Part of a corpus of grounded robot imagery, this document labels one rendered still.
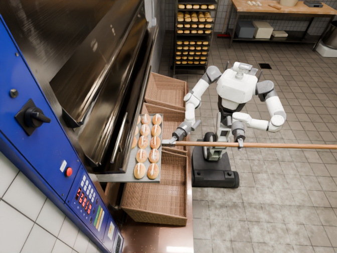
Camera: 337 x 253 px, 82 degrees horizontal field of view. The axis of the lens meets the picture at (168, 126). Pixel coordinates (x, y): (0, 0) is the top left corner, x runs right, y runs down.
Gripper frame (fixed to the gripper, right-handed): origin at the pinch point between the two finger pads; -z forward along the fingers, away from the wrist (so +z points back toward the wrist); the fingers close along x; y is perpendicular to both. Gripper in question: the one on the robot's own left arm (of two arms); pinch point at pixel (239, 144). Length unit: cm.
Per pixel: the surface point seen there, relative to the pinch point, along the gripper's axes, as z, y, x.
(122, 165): -40, 64, -23
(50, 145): -57, 73, -58
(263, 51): 412, -134, 122
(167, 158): 18, 50, 53
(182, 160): 19, 35, 55
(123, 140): -23, 69, -20
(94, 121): -26, 80, -35
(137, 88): 23, 73, -20
